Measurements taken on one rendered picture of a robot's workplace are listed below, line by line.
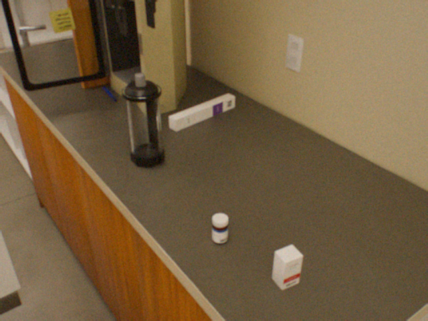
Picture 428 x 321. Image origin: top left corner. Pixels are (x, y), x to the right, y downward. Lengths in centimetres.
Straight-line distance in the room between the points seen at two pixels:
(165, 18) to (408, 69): 75
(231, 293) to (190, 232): 21
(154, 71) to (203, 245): 71
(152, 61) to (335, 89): 60
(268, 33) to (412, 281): 96
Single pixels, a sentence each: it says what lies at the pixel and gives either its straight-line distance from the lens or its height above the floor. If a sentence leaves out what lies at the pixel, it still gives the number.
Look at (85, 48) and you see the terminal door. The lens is 175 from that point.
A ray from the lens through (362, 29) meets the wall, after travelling 135.
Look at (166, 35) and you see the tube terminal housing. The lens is 151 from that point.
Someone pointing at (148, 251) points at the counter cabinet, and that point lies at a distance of 122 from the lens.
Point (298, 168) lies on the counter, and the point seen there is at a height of 94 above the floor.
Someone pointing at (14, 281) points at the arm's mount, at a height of 97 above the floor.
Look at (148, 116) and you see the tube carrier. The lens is 122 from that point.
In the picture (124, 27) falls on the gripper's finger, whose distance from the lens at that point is 118.
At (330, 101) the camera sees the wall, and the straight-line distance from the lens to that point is 147.
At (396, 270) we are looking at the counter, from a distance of 105.
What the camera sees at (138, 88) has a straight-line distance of 120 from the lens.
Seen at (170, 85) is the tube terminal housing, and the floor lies 104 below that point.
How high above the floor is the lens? 165
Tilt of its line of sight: 34 degrees down
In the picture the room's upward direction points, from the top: straight up
